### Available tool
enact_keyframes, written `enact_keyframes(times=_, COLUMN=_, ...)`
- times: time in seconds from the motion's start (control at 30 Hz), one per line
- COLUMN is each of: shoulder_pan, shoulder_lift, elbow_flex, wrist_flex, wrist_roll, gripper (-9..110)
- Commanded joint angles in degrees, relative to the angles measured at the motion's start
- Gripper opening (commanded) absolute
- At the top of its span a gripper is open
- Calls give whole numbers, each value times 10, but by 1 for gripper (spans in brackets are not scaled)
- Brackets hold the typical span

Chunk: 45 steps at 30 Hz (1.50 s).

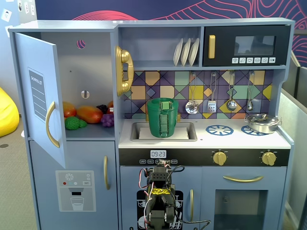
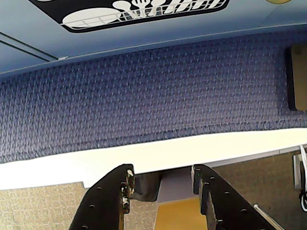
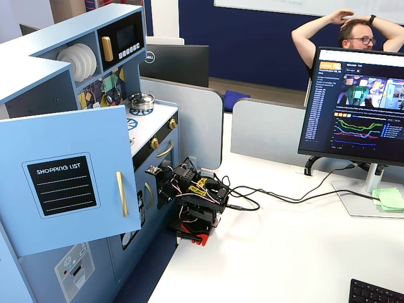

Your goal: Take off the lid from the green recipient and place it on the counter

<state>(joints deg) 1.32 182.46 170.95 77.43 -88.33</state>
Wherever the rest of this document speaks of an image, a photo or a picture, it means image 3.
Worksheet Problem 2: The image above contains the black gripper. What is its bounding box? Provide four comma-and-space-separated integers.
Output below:
157, 172, 183, 210

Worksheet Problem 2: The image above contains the red arm base clamp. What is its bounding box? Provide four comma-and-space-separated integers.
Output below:
166, 219, 216, 247

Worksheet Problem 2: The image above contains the silver pot lid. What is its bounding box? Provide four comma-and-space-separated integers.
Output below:
130, 92, 156, 105

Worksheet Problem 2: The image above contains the grey desk divider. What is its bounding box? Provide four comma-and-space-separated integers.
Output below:
140, 77, 225, 171
230, 97, 312, 167

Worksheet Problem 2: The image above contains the blue door with shopping list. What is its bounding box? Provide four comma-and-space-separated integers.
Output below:
0, 105, 143, 258

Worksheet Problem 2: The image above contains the silver metal pot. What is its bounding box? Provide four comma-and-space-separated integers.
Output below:
128, 91, 157, 112

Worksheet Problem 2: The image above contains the silver slotted spatula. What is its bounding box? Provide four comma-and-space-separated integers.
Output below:
92, 83, 102, 109

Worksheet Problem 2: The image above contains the blue cushion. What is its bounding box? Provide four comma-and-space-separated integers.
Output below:
223, 90, 252, 100

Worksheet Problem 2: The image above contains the black Dell monitor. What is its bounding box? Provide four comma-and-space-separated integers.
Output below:
138, 44, 210, 89

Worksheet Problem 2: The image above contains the white plate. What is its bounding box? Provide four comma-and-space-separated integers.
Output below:
69, 44, 93, 80
80, 43, 98, 78
56, 47, 80, 82

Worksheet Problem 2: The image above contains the black toy microwave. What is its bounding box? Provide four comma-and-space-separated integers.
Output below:
96, 12, 146, 73

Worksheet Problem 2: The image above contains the blue toy kitchen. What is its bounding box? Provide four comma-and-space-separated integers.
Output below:
0, 3, 182, 303

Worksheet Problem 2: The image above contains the silver monitor stand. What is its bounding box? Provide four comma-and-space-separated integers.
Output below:
331, 162, 404, 217

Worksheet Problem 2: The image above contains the computer monitor with graphs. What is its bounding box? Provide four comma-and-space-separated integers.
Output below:
297, 46, 404, 165

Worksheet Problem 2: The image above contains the brown cardboard box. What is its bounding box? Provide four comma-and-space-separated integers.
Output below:
49, 0, 95, 25

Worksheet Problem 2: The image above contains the light green cloth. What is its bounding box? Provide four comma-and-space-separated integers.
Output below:
372, 187, 404, 212

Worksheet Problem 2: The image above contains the whiteboard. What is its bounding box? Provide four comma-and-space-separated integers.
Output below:
213, 0, 404, 18

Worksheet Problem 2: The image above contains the black keyboard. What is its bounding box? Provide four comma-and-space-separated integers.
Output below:
348, 278, 404, 303

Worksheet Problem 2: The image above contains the man with glasses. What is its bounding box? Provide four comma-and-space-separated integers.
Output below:
290, 8, 404, 80

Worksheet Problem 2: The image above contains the gold curved cabinet handle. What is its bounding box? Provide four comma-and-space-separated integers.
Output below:
144, 182, 155, 210

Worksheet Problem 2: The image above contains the gold door handle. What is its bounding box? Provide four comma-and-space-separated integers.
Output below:
116, 171, 129, 218

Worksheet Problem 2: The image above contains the gold oven handle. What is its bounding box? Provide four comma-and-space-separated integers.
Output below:
156, 139, 174, 158

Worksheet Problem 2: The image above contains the black cable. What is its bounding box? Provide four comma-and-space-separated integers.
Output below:
225, 186, 381, 205
220, 162, 359, 213

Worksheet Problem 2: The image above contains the black cable clip bracket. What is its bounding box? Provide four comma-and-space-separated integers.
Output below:
304, 155, 320, 177

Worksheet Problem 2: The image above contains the gold microwave handle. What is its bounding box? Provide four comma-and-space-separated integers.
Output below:
101, 36, 114, 62

